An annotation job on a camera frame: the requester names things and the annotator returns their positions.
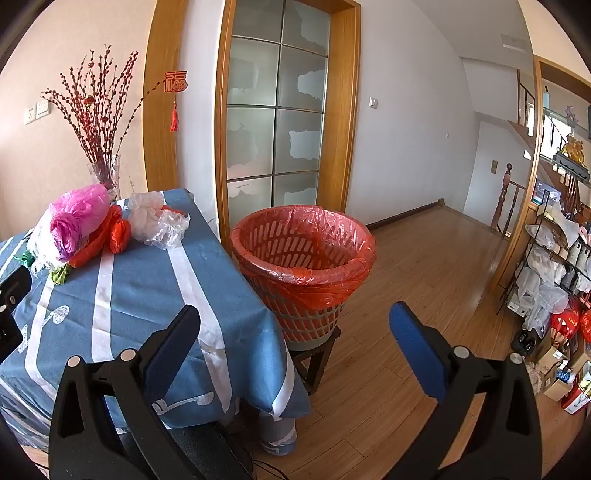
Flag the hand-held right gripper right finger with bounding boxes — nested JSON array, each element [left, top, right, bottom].
[[389, 301, 543, 480]]

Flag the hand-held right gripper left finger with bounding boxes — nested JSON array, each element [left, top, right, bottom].
[[48, 304, 206, 480]]

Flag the green plastic bag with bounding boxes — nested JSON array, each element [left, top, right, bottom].
[[13, 250, 71, 285]]

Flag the opaque white plastic bag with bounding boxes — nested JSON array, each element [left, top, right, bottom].
[[25, 208, 61, 278]]

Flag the trash basket with red liner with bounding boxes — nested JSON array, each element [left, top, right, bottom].
[[231, 206, 377, 344]]

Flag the large red plastic bag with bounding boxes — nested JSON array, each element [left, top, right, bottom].
[[68, 205, 122, 268]]

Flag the clear plastic bag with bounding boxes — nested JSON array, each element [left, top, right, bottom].
[[128, 191, 191, 251]]

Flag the small knotted red plastic bag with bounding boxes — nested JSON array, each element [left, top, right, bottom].
[[109, 217, 134, 254]]

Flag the pink plastic bag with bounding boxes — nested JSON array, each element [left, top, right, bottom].
[[48, 183, 112, 261]]

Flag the blue white striped tablecloth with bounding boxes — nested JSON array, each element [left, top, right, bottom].
[[0, 187, 311, 457]]

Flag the dark wooden stool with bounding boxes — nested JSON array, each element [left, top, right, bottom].
[[288, 325, 345, 395]]

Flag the cardboard box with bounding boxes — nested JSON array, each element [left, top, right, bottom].
[[542, 344, 571, 402]]

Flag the translucent white plastic bag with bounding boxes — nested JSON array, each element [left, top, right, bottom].
[[516, 267, 570, 330]]

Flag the red gift bag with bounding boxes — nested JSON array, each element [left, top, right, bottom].
[[549, 298, 583, 342]]

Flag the glass vase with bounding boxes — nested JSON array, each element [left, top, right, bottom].
[[88, 154, 122, 201]]

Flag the frosted glass panel door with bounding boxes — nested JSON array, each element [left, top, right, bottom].
[[226, 0, 331, 222]]

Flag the red berry branches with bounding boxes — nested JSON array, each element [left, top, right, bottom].
[[41, 44, 167, 185]]

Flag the black metal shelf rack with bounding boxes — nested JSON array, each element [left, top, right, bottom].
[[496, 152, 591, 324]]

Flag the golden figurine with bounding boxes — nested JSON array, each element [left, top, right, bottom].
[[560, 135, 586, 163]]

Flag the red hanging tassel ornament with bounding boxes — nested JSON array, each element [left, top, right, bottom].
[[164, 70, 189, 133]]

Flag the black cable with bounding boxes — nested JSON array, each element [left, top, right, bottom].
[[253, 459, 289, 480]]

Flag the wooden partition frame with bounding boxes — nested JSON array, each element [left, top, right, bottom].
[[492, 55, 546, 296]]

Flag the wooden stair newel post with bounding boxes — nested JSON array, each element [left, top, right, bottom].
[[490, 162, 514, 234]]

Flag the wooden wall pillar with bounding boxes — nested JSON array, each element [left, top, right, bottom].
[[143, 0, 190, 192]]

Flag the wooden door frame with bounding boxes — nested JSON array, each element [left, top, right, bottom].
[[213, 0, 362, 245]]

